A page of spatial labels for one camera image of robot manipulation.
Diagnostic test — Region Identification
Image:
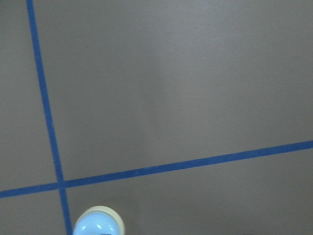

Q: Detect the blue desk bell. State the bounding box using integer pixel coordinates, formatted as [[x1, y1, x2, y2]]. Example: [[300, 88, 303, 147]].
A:
[[72, 206, 125, 235]]

